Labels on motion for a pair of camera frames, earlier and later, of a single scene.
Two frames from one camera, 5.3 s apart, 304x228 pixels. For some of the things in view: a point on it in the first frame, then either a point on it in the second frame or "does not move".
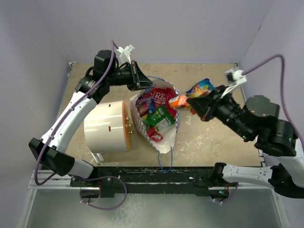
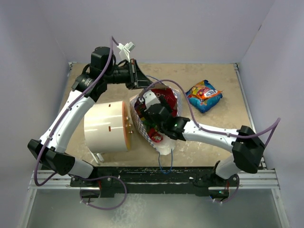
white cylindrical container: x=107 y=128 does not move
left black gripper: x=138 y=79 does not move
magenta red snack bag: x=161 y=97 does not move
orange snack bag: x=178 y=101 -> x=200 y=91
